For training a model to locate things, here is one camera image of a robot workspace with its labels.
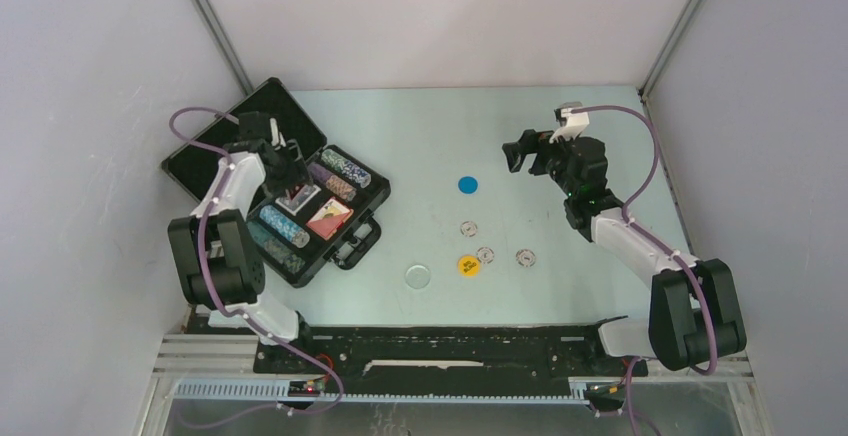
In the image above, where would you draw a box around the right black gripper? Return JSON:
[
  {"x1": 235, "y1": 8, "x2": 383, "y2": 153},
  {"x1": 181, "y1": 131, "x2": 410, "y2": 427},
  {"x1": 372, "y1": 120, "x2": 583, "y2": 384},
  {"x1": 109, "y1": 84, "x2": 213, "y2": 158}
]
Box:
[{"x1": 501, "y1": 126, "x2": 579, "y2": 198}]

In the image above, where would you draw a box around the all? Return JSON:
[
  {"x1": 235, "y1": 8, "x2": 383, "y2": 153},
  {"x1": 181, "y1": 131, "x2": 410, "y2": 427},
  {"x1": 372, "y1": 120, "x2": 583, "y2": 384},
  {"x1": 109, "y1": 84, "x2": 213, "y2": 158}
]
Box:
[{"x1": 280, "y1": 185, "x2": 320, "y2": 214}]

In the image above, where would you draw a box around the red playing card deck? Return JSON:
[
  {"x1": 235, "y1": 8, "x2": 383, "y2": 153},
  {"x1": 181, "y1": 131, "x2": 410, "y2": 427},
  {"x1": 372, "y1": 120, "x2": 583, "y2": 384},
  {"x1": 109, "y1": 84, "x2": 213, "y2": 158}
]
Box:
[{"x1": 307, "y1": 197, "x2": 354, "y2": 241}]

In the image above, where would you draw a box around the clear round dealer button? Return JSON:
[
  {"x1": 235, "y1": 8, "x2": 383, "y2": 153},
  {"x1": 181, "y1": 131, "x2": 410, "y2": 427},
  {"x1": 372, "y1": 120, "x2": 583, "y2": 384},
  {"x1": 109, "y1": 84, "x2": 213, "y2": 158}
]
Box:
[{"x1": 404, "y1": 264, "x2": 431, "y2": 290}]

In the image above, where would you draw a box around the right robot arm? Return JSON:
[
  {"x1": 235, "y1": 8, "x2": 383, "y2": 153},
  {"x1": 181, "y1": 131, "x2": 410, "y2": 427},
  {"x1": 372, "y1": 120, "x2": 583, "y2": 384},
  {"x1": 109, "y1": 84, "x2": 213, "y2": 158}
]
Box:
[{"x1": 502, "y1": 129, "x2": 747, "y2": 374}]

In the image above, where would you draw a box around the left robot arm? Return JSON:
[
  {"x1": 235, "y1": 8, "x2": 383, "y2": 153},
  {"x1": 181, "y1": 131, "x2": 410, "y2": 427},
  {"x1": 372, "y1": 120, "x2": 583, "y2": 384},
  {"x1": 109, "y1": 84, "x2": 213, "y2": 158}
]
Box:
[{"x1": 167, "y1": 111, "x2": 316, "y2": 373}]

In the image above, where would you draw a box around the black poker set case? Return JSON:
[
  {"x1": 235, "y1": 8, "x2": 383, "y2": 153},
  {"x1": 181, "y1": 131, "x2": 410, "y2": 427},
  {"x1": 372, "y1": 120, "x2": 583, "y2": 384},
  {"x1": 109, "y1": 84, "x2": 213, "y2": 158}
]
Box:
[{"x1": 162, "y1": 77, "x2": 391, "y2": 288}]

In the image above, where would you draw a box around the purple and orange chip stack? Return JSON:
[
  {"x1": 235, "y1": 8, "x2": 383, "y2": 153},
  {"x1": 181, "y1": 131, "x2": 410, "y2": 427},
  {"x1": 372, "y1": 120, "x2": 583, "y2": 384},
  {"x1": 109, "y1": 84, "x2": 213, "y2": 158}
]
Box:
[{"x1": 308, "y1": 163, "x2": 356, "y2": 202}]

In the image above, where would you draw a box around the blue playing card deck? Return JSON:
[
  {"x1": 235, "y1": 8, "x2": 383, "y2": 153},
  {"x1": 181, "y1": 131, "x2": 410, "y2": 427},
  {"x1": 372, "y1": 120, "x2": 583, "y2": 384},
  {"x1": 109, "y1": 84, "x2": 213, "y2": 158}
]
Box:
[{"x1": 275, "y1": 184, "x2": 321, "y2": 215}]

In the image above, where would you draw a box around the light blue chip stack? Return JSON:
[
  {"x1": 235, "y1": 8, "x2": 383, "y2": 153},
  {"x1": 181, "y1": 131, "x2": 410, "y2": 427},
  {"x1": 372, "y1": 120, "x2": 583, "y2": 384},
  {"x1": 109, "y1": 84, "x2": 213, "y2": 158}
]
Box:
[{"x1": 259, "y1": 205, "x2": 310, "y2": 248}]

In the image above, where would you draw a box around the green and blue chip stack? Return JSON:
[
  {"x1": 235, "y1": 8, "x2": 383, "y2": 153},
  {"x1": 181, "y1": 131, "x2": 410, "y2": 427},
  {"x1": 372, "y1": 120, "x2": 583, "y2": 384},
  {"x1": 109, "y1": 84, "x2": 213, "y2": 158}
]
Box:
[{"x1": 321, "y1": 149, "x2": 372, "y2": 188}]

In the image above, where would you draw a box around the blue round chip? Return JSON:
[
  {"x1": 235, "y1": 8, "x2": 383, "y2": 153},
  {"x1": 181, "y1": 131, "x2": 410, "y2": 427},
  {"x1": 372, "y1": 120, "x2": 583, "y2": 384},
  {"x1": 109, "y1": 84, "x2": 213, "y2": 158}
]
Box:
[{"x1": 457, "y1": 176, "x2": 479, "y2": 195}]

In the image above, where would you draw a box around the teal green chip stack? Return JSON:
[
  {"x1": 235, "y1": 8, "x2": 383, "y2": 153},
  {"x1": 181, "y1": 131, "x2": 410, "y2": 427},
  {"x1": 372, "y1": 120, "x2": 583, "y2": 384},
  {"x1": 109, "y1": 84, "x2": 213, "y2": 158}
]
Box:
[{"x1": 247, "y1": 222, "x2": 306, "y2": 274}]

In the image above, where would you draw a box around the white poker chip upper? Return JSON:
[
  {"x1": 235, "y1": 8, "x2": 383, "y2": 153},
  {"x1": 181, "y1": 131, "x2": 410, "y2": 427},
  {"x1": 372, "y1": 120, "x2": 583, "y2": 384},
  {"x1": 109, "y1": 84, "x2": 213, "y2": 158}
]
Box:
[{"x1": 460, "y1": 221, "x2": 478, "y2": 237}]

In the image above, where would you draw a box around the white poker chip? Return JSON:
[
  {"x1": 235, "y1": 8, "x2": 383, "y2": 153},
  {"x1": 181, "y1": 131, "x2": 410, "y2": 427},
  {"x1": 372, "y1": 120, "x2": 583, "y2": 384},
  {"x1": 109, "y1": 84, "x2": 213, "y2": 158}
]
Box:
[
  {"x1": 476, "y1": 247, "x2": 495, "y2": 265},
  {"x1": 460, "y1": 221, "x2": 478, "y2": 237},
  {"x1": 516, "y1": 249, "x2": 537, "y2": 268}
]

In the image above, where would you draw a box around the white poker chip right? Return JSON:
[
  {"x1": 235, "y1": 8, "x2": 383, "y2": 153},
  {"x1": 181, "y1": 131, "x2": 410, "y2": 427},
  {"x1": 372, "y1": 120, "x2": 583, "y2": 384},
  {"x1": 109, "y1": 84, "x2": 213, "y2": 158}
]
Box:
[{"x1": 516, "y1": 249, "x2": 537, "y2": 268}]

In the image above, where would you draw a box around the white poker chip middle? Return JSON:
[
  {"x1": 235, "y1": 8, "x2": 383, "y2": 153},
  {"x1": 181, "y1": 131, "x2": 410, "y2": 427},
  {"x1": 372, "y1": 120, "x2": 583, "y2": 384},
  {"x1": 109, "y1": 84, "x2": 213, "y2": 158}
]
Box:
[{"x1": 476, "y1": 247, "x2": 495, "y2": 265}]

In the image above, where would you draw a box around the yellow big blind button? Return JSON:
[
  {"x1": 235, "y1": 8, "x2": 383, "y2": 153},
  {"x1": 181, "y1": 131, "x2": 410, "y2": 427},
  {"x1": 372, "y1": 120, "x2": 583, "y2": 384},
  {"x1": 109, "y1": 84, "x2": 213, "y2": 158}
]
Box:
[{"x1": 457, "y1": 255, "x2": 481, "y2": 277}]

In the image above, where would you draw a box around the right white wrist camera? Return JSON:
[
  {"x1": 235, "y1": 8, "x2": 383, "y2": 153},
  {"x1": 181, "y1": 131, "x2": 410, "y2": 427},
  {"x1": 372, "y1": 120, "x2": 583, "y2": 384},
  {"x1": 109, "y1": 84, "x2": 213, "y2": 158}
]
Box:
[{"x1": 549, "y1": 102, "x2": 589, "y2": 144}]

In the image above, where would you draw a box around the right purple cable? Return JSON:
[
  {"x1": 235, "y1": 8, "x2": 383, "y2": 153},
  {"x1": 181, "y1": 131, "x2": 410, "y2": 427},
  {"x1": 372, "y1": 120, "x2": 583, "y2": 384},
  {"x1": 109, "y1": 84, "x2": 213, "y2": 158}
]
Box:
[{"x1": 576, "y1": 104, "x2": 723, "y2": 436}]

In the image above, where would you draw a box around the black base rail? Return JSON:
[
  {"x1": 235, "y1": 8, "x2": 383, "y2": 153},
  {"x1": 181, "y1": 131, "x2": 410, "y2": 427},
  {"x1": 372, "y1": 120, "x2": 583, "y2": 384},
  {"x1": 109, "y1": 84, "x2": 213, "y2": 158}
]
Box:
[{"x1": 254, "y1": 324, "x2": 651, "y2": 400}]

